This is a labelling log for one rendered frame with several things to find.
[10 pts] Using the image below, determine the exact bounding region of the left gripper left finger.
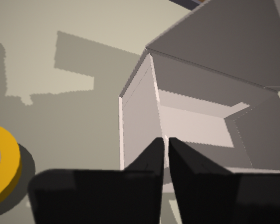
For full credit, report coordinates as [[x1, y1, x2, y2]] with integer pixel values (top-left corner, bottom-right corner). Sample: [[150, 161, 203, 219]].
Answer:
[[27, 137, 165, 224]]

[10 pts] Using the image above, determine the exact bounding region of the white cardboard box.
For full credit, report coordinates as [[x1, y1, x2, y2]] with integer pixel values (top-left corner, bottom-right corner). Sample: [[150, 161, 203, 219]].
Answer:
[[118, 0, 280, 192]]

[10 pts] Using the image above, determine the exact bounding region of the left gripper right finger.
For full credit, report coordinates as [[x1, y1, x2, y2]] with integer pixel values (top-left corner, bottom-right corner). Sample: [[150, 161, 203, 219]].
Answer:
[[168, 137, 280, 224]]

